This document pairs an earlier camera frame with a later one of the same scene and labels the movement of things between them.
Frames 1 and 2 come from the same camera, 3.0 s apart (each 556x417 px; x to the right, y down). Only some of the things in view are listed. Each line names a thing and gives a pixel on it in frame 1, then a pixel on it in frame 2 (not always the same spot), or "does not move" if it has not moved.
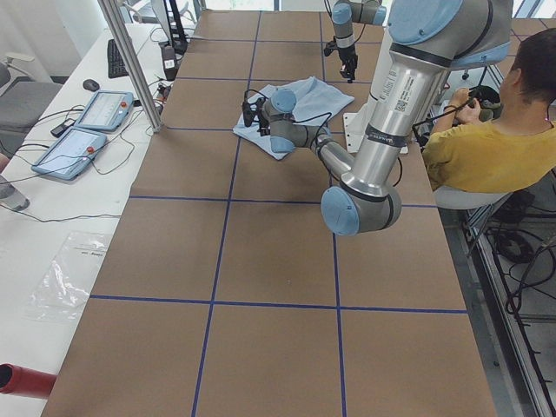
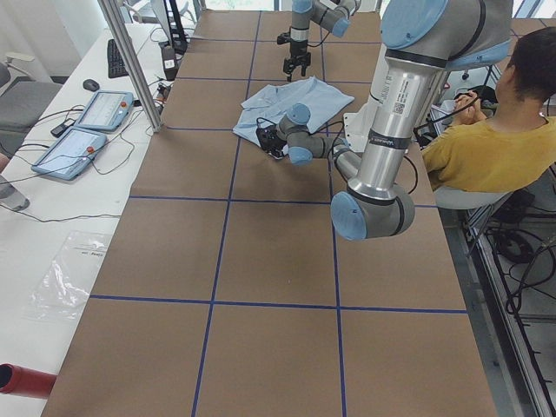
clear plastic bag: (62, 290) does not move
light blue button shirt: (308, 100) does not move
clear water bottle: (11, 197) does not move
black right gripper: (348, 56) to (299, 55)
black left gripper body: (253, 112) to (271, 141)
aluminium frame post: (117, 29) does not move
